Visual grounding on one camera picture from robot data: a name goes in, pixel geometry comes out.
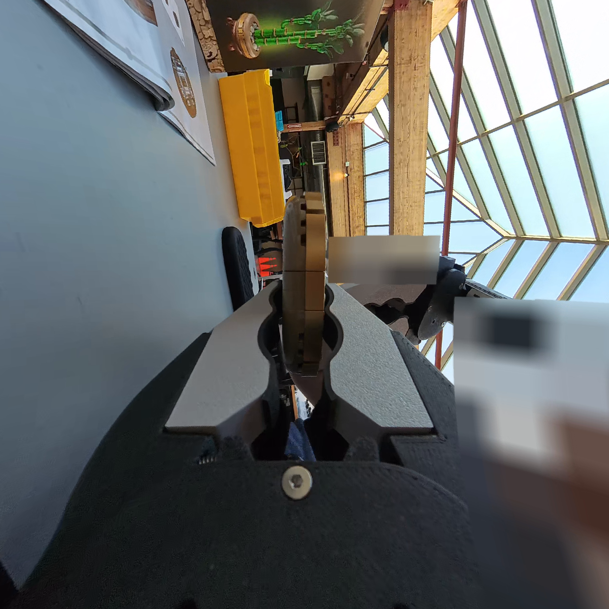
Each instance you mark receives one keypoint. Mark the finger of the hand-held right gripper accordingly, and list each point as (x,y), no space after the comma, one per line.
(407,328)
(390,292)

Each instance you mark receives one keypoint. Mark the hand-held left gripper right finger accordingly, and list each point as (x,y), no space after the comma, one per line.
(376,376)

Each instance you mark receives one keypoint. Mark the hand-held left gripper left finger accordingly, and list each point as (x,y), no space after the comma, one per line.
(228,376)

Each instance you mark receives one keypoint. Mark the round gold lego base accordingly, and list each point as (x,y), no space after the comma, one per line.
(311,285)

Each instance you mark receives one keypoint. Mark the lego instruction booklet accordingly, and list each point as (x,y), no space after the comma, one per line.
(202,138)

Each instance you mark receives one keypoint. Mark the black lego box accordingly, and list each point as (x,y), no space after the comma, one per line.
(295,52)

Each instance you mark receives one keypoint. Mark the person's blue jeans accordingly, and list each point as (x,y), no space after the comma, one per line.
(299,440)

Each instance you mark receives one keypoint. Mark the black padded wrist rest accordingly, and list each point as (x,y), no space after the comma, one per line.
(238,266)

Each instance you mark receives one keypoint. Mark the red metal pipe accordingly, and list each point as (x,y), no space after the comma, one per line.
(454,119)

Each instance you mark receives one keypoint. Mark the yellow plastic bin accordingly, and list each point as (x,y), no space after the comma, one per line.
(252,152)

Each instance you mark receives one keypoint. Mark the blue plastic crate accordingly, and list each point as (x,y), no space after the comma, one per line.
(279,121)

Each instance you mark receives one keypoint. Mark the framed wall vent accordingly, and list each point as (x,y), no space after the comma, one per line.
(318,153)

